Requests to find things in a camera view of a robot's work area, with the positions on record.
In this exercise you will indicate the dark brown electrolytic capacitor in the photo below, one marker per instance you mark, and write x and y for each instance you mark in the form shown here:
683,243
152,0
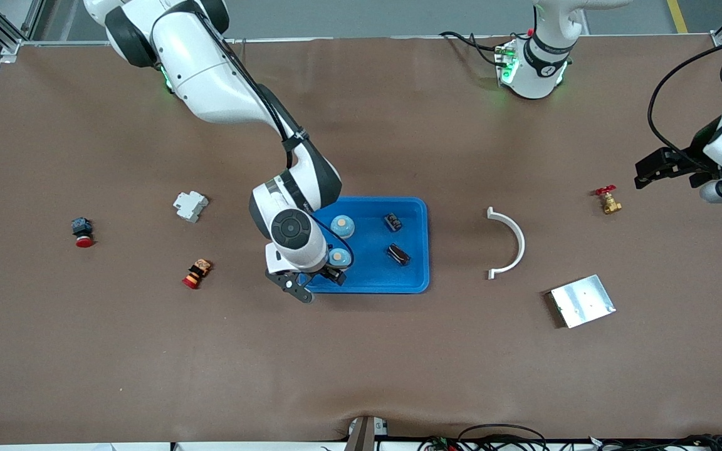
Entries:
398,254
392,222

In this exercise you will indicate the white circuit breaker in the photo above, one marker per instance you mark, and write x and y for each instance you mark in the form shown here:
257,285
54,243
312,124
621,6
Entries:
190,205

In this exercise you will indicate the blue plastic tray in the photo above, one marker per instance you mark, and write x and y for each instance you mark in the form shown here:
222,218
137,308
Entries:
373,275

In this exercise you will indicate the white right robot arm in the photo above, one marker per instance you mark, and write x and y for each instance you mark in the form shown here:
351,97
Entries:
210,69

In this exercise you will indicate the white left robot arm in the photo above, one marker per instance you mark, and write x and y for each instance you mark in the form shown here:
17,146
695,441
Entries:
539,56

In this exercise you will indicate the silver metal plate box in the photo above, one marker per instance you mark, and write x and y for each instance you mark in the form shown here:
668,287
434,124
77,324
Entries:
583,302

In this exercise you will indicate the table edge bracket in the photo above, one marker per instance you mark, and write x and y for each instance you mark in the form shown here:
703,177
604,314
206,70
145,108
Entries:
364,432

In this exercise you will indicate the red orange push button switch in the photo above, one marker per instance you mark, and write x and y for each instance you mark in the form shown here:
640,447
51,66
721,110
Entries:
197,273

